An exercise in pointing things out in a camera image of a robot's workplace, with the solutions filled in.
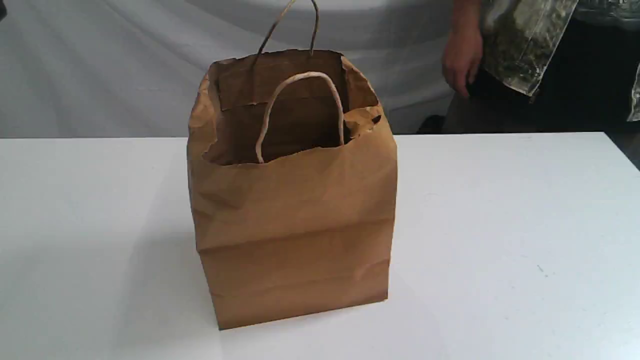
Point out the brown paper bag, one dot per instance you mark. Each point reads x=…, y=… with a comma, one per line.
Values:
x=292, y=170

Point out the person's bare hand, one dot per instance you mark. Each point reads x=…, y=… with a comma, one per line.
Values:
x=462, y=58

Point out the white backdrop cloth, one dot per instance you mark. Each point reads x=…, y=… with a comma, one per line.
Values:
x=132, y=68

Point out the person's camouflage jacket torso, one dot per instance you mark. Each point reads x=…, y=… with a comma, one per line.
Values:
x=553, y=66

